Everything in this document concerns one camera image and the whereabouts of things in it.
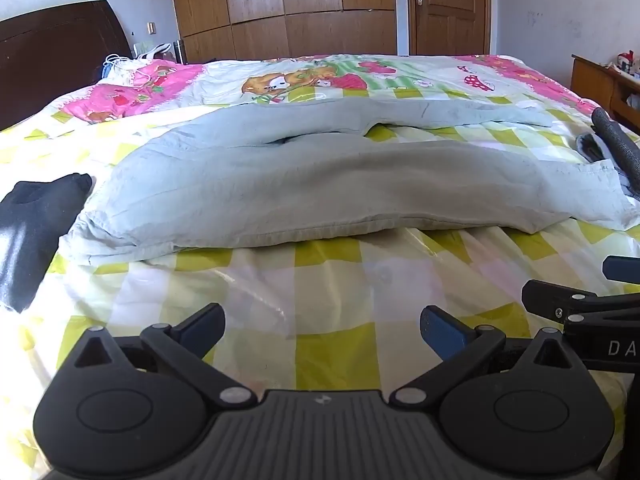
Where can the dark wooden headboard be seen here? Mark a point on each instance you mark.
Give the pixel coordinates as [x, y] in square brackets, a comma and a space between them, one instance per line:
[55, 55]

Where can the folded blue jeans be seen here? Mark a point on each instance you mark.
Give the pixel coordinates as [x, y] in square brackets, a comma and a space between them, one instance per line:
[586, 147]

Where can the brown wooden wardrobe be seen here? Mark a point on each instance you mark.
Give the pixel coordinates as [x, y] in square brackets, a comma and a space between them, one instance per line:
[280, 5]

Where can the brown wooden desk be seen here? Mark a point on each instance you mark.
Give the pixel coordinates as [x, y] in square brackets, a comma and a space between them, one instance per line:
[597, 80]

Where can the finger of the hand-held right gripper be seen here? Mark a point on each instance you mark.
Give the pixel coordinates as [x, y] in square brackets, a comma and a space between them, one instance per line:
[622, 269]
[550, 300]

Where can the wall switch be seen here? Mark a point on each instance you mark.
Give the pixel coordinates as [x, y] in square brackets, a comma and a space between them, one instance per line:
[151, 27]

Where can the brown wooden door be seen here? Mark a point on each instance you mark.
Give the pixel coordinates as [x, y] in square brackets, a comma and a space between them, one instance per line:
[450, 5]

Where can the printed checked blanket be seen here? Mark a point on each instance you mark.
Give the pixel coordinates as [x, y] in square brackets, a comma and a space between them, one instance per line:
[325, 290]

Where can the black cloth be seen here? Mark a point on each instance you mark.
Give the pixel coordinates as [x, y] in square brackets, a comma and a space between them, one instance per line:
[35, 230]

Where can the dark grey checked folded pants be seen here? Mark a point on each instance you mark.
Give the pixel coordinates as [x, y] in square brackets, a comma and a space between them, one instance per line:
[620, 142]

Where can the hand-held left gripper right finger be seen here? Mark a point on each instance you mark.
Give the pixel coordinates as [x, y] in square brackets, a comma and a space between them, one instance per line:
[442, 332]

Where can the light grey pants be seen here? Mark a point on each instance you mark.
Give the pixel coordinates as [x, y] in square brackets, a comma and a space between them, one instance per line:
[325, 185]

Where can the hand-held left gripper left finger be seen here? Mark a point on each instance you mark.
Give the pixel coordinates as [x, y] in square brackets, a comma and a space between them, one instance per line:
[204, 331]

